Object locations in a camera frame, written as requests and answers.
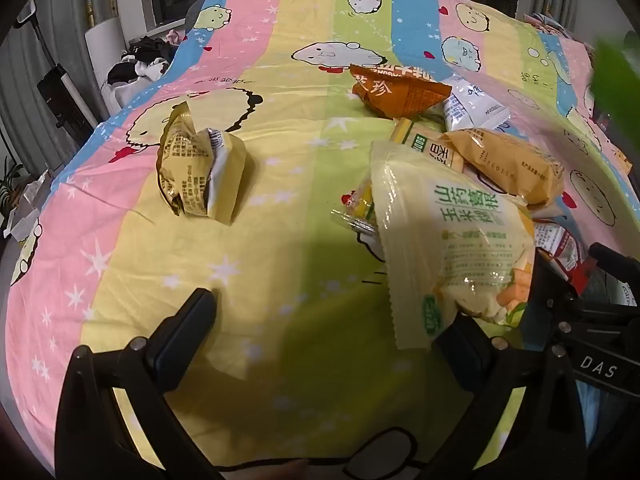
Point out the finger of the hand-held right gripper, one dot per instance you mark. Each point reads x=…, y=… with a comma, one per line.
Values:
x=600, y=355
x=617, y=267

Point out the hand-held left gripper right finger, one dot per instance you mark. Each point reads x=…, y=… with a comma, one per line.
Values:
x=465, y=357

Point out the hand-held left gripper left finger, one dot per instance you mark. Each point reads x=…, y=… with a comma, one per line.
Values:
x=185, y=332

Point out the red white snack packet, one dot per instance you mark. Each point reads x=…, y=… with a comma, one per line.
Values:
x=557, y=242

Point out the large pale yellow snack packet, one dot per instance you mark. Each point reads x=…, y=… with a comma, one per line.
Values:
x=450, y=240

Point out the orange-yellow snack packet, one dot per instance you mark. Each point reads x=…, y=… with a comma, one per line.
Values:
x=505, y=165

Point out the gold foil snack packet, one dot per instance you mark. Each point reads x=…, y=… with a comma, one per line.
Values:
x=185, y=165

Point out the green box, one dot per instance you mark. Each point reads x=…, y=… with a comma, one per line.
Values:
x=615, y=75

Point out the yellow green snack packet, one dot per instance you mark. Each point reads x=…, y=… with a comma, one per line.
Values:
x=425, y=142

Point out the white blue snack packet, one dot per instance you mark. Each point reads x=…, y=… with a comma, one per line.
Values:
x=475, y=112
x=462, y=87

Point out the orange snack packet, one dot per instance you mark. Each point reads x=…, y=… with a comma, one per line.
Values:
x=395, y=95

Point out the white paper pile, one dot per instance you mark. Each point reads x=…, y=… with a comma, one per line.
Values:
x=27, y=210

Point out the striped cartoon printed bedsheet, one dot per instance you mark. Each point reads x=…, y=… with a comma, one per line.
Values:
x=300, y=160

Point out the potted plant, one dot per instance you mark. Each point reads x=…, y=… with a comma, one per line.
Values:
x=10, y=185

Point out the black stick vacuum cleaner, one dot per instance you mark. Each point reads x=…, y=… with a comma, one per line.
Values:
x=60, y=100

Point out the pile of clothes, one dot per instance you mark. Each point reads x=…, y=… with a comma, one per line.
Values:
x=140, y=65

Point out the white board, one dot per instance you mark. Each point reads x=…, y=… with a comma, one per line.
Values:
x=102, y=42

